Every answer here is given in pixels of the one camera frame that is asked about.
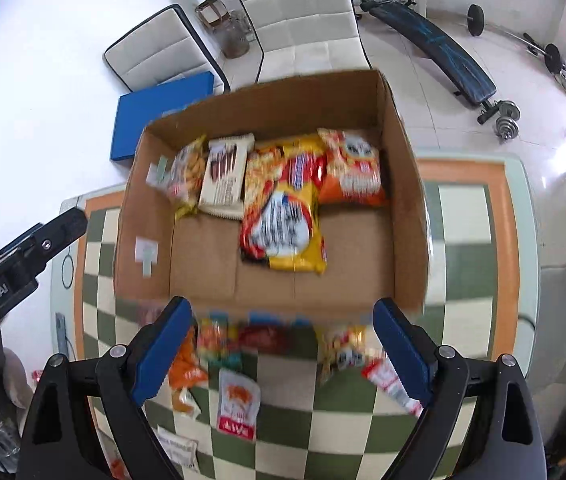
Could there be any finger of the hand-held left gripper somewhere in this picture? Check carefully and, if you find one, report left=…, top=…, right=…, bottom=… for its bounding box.
left=0, top=207, right=88, bottom=282

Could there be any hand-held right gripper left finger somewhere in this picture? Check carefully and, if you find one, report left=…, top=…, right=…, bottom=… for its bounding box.
left=15, top=296, right=194, bottom=480

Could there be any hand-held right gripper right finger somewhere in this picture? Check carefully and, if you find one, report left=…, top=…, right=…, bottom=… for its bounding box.
left=372, top=297, right=549, bottom=480

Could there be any red and white snack packet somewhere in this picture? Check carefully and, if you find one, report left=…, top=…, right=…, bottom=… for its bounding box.
left=360, top=357, right=424, bottom=418

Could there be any orange chip packet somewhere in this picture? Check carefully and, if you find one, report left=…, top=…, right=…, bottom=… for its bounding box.
left=168, top=325, right=209, bottom=418

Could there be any colourful candy packet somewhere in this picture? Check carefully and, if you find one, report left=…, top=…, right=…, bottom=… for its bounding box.
left=198, top=312, right=241, bottom=366

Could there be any yellow panda snack packet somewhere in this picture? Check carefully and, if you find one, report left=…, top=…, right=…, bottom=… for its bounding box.
left=315, top=325, right=369, bottom=386

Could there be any white and orange pouch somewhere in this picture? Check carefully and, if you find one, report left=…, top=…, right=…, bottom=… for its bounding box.
left=217, top=367, right=261, bottom=443

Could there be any white printed packet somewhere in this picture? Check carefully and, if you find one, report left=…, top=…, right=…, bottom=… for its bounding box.
left=155, top=425, right=199, bottom=471

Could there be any dark red snack packet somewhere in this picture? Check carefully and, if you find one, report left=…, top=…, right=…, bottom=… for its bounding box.
left=238, top=322, right=291, bottom=356

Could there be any cardboard box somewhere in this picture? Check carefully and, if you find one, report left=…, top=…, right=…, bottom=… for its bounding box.
left=113, top=67, right=431, bottom=316

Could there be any small clear snack bag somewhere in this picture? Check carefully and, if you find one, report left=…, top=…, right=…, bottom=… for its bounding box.
left=163, top=135, right=208, bottom=218

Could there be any checkered glass table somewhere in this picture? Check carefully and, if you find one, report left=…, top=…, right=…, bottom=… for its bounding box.
left=50, top=155, right=539, bottom=480

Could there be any blue foam pad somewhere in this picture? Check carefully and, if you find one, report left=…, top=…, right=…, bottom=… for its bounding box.
left=109, top=71, right=215, bottom=162

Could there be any white chocolate stick packet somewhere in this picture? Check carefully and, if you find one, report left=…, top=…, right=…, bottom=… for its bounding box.
left=197, top=132, right=255, bottom=220

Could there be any large yellow noodle packet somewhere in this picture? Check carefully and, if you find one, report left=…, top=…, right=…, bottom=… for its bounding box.
left=239, top=135, right=329, bottom=276

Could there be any orange panda snack packet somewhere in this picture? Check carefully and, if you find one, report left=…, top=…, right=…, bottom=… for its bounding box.
left=317, top=127, right=389, bottom=207

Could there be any chair with blue cushion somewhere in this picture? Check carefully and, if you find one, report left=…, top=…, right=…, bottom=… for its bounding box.
left=103, top=4, right=231, bottom=96

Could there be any chrome dumbbell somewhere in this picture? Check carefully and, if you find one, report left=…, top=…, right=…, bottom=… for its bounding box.
left=493, top=100, right=521, bottom=141

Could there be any clear glass jar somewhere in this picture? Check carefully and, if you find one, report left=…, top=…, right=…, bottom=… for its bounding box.
left=215, top=10, right=251, bottom=58

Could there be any small brown stool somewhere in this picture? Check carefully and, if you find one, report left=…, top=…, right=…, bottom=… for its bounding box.
left=195, top=0, right=229, bottom=28

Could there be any black sit-up bench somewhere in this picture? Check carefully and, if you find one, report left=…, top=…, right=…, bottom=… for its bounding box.
left=360, top=0, right=520, bottom=126

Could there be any tall white padded chair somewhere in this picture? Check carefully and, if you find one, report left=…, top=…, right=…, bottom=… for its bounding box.
left=228, top=0, right=371, bottom=83

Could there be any curl bar with plates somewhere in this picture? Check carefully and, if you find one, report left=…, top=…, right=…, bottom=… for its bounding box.
left=466, top=4, right=564, bottom=76

